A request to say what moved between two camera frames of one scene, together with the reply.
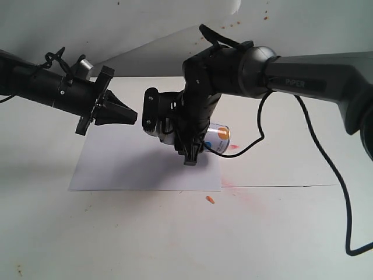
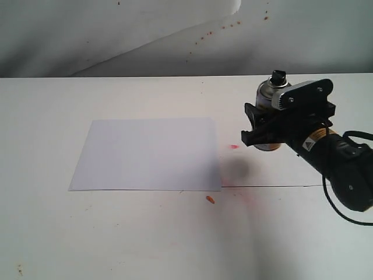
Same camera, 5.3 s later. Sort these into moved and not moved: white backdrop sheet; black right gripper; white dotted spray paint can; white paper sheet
Moved: black right gripper; white dotted spray paint can
Not moved: white backdrop sheet; white paper sheet
